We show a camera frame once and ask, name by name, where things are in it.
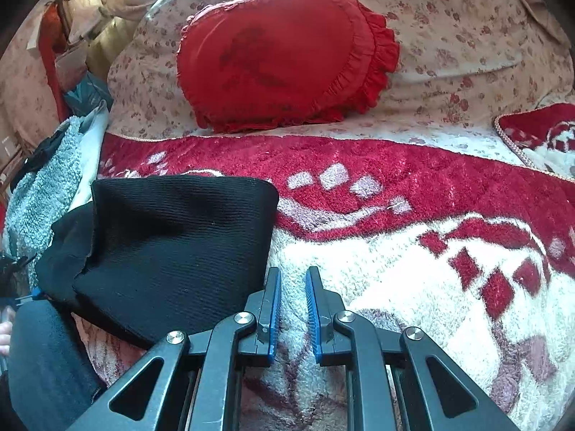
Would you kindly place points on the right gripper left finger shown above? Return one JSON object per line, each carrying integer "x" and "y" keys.
{"x": 194, "y": 382}

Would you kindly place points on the black garment on fleece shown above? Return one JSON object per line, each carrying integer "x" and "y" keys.
{"x": 43, "y": 153}

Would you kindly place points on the red ruffled heart pillow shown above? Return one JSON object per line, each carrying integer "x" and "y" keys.
{"x": 246, "y": 65}

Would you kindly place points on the black knit pants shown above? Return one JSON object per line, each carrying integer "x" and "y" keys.
{"x": 147, "y": 256}

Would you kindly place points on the grey fleece garment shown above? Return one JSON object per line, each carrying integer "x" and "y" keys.
{"x": 43, "y": 197}

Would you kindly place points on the person's dark trouser leg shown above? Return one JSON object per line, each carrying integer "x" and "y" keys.
{"x": 50, "y": 381}

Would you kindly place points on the red and cream plush blanket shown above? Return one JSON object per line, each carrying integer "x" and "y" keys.
{"x": 476, "y": 251}

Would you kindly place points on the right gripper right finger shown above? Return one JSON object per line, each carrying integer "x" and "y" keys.
{"x": 394, "y": 381}

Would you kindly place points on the beige curtain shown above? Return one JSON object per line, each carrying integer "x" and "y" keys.
{"x": 102, "y": 27}

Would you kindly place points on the white cloth under fleece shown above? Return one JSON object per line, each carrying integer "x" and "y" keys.
{"x": 92, "y": 129}

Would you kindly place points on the floral beige quilt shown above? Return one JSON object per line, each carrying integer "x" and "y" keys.
{"x": 462, "y": 64}

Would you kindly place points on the person's left hand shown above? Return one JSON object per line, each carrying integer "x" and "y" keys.
{"x": 6, "y": 330}

